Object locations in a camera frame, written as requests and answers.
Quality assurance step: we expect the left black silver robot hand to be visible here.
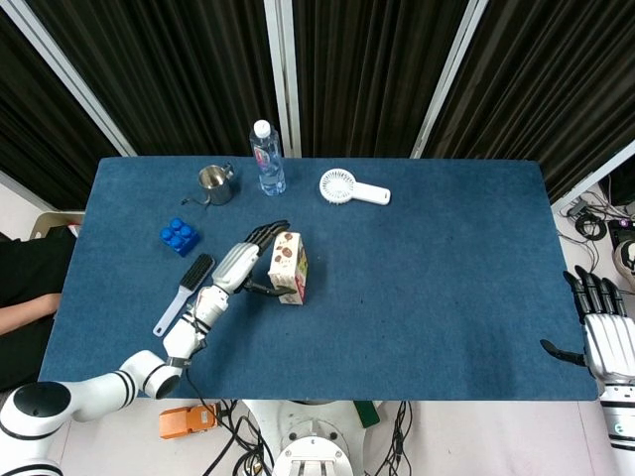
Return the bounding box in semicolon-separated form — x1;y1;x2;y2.
210;218;291;299

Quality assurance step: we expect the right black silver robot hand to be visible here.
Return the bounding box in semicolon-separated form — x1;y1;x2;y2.
539;265;635;384

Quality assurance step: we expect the snack box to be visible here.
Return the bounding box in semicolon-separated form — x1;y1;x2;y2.
267;230;309;306

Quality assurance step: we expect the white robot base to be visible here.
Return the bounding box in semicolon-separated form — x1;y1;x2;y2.
242;400;383;476

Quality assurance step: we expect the person's bare forearm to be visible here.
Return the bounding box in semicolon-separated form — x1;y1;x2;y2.
0;292;62;336

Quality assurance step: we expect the orange device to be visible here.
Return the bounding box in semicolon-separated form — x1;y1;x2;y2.
159;404;222;440

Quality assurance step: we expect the grey brush with black bristles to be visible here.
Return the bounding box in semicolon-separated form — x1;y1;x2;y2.
152;253;217;339

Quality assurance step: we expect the blue studded building block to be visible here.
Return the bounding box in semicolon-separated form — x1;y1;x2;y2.
159;216;202;258

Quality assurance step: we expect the stainless steel cup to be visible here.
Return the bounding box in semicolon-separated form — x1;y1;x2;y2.
197;163;235;205

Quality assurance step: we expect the clear plastic water bottle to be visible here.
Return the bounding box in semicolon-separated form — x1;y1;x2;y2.
248;120;288;196

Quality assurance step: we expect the white handheld fan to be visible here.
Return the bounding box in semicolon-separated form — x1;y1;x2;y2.
318;168;392;206

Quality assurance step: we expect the blue table cloth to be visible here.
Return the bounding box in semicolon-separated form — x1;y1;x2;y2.
35;156;599;402

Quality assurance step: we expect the dark green block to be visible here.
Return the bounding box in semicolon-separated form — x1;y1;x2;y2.
352;400;381;428

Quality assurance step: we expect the black curtain panel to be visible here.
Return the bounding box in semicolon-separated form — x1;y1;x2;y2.
0;9;121;209
421;0;635;204
292;0;470;159
24;0;282;158

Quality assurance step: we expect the person in black clothes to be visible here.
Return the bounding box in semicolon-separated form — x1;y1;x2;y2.
0;230;76;393

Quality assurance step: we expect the tangled cables and power strip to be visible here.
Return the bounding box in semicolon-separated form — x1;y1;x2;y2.
559;185;635;259

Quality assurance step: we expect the grey metal frame post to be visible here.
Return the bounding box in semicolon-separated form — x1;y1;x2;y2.
0;0;138;158
550;138;635;212
262;0;303;159
410;0;492;160

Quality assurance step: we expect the black floor cables bundle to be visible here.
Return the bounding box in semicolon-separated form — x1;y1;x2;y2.
184;366;275;476
372;400;414;476

